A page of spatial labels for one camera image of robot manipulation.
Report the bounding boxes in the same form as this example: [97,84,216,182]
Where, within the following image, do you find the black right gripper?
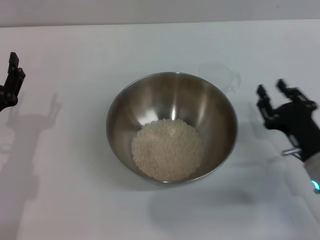
[256,78,320,162]

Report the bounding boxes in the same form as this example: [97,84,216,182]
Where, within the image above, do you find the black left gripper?
[0,51,27,113]

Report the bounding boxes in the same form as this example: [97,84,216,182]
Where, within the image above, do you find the clear plastic measuring cup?
[199,63,242,95]

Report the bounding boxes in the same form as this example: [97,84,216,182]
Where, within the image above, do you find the stainless steel mixing bowl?
[105,71,239,188]

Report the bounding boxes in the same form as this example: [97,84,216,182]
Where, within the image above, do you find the white rice grains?
[131,117,205,182]

